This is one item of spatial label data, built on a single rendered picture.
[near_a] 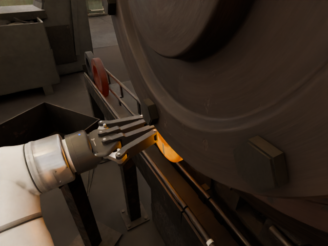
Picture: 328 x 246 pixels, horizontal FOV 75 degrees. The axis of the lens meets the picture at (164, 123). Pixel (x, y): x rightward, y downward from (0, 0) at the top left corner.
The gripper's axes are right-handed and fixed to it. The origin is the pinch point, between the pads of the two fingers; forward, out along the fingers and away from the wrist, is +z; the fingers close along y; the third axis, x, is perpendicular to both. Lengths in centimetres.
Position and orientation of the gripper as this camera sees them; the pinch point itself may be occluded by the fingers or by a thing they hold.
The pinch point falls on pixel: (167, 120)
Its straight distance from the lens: 46.0
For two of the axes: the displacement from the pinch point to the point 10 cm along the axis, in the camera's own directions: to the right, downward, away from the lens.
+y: 4.8, 4.9, -7.2
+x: -0.4, -8.1, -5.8
